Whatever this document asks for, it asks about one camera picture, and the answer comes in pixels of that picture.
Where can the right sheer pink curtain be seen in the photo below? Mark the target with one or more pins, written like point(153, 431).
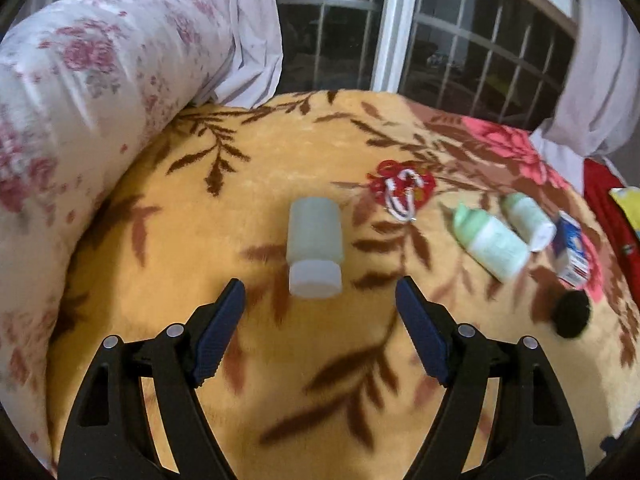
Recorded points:
point(597, 114)

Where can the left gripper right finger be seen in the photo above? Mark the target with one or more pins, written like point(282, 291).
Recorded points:
point(533, 434)

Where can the yellow patterned pillow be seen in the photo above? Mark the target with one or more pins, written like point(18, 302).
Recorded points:
point(628, 199)

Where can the floral white rolled quilt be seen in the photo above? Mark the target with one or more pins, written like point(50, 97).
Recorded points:
point(85, 85)

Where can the red blanket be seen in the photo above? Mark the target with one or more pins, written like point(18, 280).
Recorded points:
point(598, 182)

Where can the blue white medicine box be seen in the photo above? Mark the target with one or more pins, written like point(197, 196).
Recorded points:
point(570, 258)

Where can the green white lotion bottle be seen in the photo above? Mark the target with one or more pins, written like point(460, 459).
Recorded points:
point(492, 244)

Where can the red white knot charm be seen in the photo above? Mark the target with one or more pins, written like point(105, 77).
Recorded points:
point(402, 188)

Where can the white round jar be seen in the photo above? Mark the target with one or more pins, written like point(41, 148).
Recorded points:
point(528, 219)

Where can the black fabric mask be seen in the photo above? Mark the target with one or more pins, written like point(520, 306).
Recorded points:
point(571, 314)

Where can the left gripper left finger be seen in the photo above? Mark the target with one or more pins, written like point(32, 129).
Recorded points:
point(108, 435)

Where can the small pale green bottle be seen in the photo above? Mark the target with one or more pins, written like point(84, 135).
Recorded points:
point(314, 251)

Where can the yellow floral fleece blanket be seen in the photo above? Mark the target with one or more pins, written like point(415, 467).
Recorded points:
point(333, 388)

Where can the white framed barred window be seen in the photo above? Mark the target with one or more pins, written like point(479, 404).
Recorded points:
point(501, 60)

